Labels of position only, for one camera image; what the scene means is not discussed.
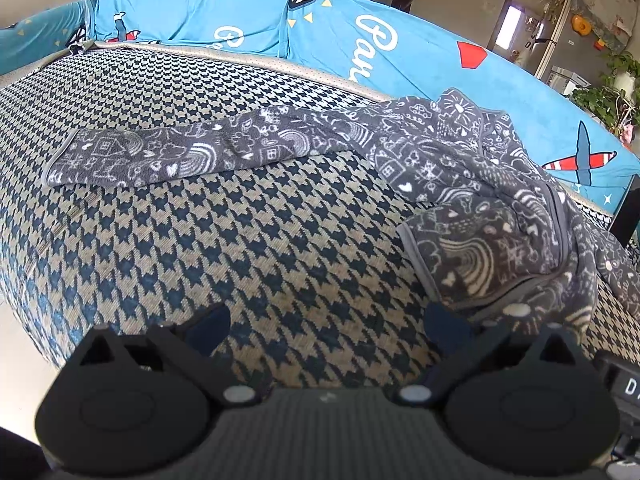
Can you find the cloth-covered fridge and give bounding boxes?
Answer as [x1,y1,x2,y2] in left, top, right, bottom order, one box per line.
[537,0,640,83]

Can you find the pothos plant in white pot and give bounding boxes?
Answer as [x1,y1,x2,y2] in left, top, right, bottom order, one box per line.
[570,50,640,133]

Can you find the black smartphone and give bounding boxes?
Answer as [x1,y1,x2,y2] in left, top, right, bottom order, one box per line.
[610,175,640,248]

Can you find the blue printed sofa cover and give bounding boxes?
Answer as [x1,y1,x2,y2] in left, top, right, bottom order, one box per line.
[0,0,640,216]

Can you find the grey patterned fleece jacket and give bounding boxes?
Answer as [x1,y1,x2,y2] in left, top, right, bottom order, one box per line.
[45,87,640,356]

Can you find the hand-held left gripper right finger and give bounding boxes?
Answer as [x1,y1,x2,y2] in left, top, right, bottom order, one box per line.
[397,305,586,407]

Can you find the white appliance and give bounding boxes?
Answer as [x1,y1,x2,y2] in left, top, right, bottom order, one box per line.
[547,67,591,97]

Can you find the houndstooth sofa seat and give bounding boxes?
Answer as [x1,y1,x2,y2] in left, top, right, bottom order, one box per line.
[0,40,640,396]

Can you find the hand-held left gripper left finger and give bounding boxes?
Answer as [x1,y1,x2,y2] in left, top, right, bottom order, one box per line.
[75,305,271,407]

